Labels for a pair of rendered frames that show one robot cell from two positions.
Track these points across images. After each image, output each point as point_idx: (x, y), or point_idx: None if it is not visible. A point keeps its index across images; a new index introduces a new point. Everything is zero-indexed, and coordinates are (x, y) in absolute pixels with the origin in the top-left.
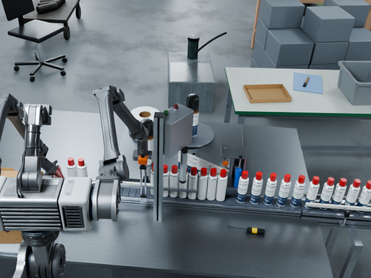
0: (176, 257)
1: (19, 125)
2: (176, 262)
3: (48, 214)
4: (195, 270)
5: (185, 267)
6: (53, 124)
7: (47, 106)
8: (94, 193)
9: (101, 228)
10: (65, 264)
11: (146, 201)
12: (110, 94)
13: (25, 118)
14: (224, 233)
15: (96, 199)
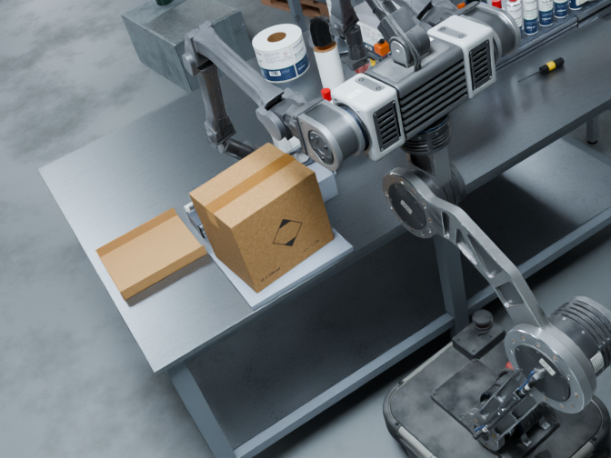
0: (505, 143)
1: (216, 82)
2: (511, 146)
3: (454, 77)
4: (541, 138)
5: (527, 143)
6: (139, 144)
7: None
8: (482, 23)
9: (379, 181)
10: (307, 313)
11: None
12: None
13: None
14: (520, 91)
15: (490, 26)
